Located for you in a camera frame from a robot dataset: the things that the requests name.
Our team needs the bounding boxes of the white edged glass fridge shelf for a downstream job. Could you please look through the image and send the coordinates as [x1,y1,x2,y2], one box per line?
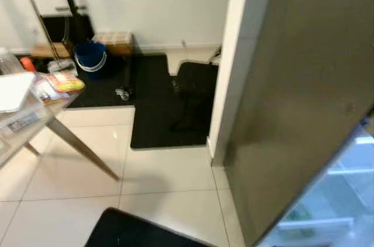
[278,217,355,231]
[326,167,374,176]

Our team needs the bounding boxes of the stainless steel fridge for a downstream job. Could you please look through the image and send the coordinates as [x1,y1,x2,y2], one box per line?
[225,0,374,247]

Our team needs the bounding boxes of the black folding chair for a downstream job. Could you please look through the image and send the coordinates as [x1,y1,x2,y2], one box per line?
[171,60,220,134]

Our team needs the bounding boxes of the large black foam floor mat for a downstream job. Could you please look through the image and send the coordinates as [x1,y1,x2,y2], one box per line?
[35,54,220,150]

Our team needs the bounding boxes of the black pole stand with caster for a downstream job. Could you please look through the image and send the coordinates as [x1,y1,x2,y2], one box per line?
[116,54,134,101]

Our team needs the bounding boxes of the cardboard box with white contents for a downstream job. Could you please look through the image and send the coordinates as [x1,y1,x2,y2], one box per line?
[93,31,136,57]

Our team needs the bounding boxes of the glass table with metal legs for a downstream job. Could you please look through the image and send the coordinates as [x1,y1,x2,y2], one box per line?
[0,72,121,181]

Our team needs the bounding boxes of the yellow red snack packet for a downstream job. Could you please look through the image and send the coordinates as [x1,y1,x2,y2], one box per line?
[47,72,86,93]

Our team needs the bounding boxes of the black upright stand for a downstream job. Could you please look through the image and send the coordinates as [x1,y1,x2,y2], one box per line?
[41,0,95,47]

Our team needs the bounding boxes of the white red snack packet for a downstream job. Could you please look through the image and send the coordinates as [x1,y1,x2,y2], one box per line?
[32,75,71,106]

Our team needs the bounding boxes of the flat brown cardboard box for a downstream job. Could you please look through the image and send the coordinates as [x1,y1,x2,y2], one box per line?
[30,43,72,60]

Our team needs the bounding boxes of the small orange round item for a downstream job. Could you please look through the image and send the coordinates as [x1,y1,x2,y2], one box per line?
[19,56,37,73]

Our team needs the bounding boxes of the white labelled packet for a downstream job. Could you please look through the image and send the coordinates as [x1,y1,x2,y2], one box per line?
[3,112,42,135]

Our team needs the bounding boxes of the clear plastic bottle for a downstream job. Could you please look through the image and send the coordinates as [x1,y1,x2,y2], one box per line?
[0,48,27,76]

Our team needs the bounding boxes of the blue bucket with white handle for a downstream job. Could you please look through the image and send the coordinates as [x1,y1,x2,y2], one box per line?
[74,40,109,79]

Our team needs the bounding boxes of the mop with metal handle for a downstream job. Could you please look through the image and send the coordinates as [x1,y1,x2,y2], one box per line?
[25,0,77,76]

